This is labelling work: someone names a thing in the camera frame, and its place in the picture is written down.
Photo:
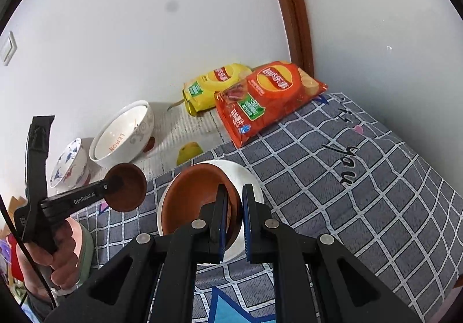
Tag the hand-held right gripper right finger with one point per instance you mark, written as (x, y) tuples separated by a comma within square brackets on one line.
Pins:
[(246, 225)]

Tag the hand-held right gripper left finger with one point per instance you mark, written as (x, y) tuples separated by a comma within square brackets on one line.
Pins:
[(222, 221)]

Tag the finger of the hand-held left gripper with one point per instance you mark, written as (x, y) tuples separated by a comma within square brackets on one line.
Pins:
[(112, 186)]

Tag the small brown dish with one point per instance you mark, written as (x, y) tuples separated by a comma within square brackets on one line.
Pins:
[(130, 194), (195, 189)]

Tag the plain white bowl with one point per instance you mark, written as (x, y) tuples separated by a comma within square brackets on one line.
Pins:
[(237, 171)]

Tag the person's left hand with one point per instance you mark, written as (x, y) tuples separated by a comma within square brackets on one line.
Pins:
[(36, 265)]

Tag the white bowl with blue pattern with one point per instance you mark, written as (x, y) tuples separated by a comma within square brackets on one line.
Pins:
[(70, 163)]

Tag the pink plate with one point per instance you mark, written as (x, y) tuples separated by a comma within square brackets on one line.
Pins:
[(81, 227)]

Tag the white bowl with orange print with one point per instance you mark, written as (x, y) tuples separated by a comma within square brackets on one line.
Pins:
[(115, 135)]

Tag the large white grey-patterned bowl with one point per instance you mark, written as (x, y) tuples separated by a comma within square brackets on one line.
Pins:
[(139, 135)]

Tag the green plate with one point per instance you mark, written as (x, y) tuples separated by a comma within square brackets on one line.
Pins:
[(87, 258)]

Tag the grey checked star tablecloth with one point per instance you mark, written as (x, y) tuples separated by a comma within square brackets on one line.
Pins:
[(325, 182)]

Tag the red chips bag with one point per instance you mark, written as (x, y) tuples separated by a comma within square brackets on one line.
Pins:
[(275, 95)]

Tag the yellow chips bag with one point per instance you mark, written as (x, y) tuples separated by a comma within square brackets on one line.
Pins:
[(213, 88)]

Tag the white light switch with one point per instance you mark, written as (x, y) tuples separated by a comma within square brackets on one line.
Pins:
[(7, 48)]

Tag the brown wooden door frame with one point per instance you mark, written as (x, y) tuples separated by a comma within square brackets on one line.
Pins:
[(293, 1)]

